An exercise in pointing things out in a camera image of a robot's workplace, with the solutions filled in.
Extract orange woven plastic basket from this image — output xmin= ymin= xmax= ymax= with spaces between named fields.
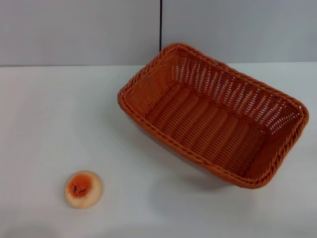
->
xmin=117 ymin=42 xmax=310 ymax=189

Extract round bun with orange centre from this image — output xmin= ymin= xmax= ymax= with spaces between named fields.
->
xmin=64 ymin=170 xmax=104 ymax=209

